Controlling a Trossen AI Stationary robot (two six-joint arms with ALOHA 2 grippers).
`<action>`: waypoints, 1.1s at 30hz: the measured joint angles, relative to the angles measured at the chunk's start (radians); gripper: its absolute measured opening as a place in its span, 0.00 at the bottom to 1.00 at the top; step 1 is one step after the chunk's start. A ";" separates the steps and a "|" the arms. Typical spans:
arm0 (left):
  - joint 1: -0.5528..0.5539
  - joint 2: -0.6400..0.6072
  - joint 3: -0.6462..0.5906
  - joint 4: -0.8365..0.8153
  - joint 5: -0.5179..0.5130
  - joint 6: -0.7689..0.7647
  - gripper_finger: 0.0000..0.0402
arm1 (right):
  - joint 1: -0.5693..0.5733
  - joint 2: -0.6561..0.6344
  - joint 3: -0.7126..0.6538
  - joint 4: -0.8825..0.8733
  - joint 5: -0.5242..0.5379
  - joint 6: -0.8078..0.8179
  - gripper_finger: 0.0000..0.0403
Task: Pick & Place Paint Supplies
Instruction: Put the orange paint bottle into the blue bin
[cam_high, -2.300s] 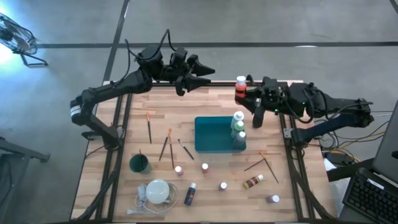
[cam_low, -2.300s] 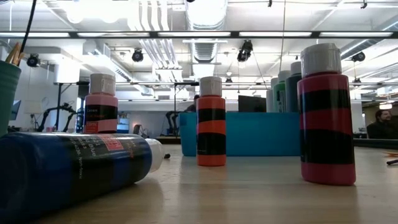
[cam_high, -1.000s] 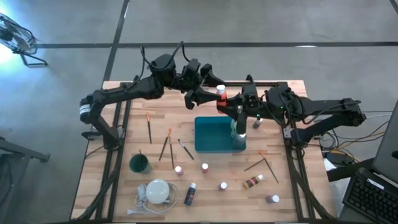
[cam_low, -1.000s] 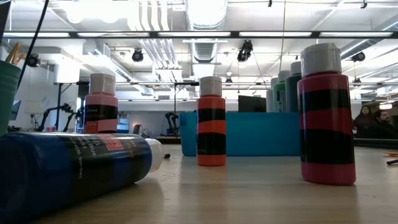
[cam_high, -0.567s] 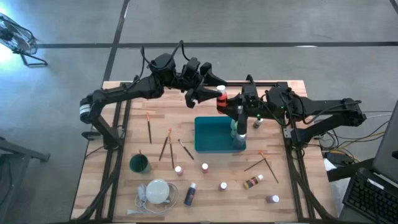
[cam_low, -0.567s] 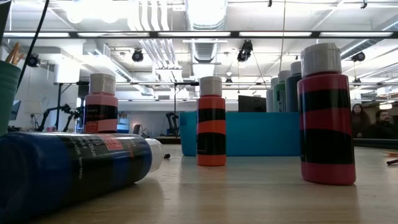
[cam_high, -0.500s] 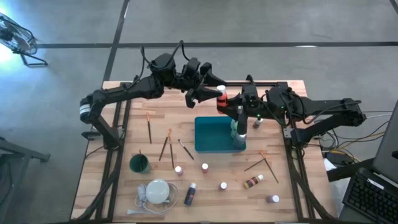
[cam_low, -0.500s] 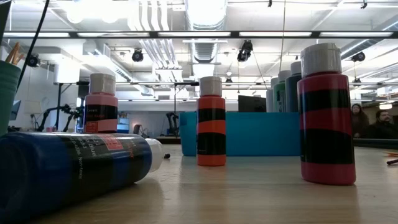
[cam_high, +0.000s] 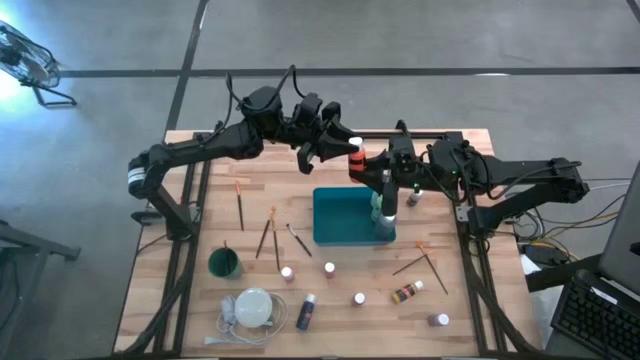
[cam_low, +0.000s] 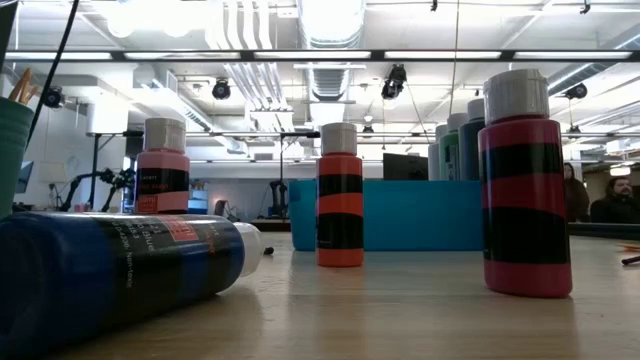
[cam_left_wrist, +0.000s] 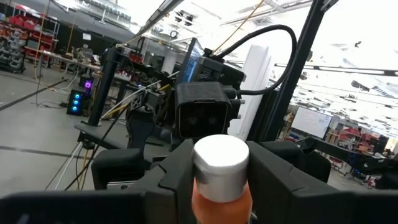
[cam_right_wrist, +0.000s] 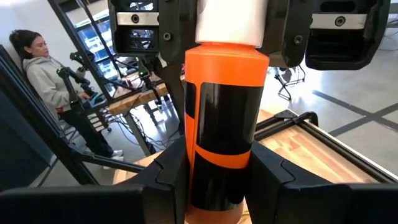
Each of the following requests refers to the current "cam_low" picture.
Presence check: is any thin hanging cable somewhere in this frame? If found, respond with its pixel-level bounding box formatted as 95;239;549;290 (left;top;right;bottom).
442;0;460;119

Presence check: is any large green paint bottle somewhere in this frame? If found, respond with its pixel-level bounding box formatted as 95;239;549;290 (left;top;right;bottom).
438;112;470;182

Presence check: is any teal plastic cup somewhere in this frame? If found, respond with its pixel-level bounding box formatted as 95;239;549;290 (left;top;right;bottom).
0;96;35;221

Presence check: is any large white paint bottle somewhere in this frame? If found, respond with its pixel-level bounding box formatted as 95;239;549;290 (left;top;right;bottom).
428;123;444;182

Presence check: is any black monitor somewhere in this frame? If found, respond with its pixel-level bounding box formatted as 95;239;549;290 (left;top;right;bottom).
382;152;430;182

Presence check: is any teal plastic bin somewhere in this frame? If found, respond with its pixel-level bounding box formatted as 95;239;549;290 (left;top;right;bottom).
285;179;484;253

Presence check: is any large dark blue paint bottle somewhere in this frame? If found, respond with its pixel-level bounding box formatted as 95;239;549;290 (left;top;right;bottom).
458;97;487;182

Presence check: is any white ceiling air duct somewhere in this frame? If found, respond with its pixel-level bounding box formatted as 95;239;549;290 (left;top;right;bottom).
297;0;369;126

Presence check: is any black bar with light strips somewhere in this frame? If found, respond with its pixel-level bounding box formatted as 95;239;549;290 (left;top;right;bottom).
4;48;640;63

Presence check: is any pink paint bottle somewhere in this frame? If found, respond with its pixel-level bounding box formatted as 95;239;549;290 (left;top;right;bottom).
134;117;191;217

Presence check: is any person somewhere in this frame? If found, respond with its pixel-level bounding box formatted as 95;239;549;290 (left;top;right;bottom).
589;175;640;225
563;162;592;224

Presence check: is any orange paint bottle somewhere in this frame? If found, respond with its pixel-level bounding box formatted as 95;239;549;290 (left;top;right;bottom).
314;122;365;269

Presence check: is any magenta paint bottle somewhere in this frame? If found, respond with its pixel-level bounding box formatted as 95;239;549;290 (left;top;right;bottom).
477;68;574;300

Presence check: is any dark desk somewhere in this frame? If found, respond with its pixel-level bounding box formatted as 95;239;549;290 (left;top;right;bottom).
567;221;640;240

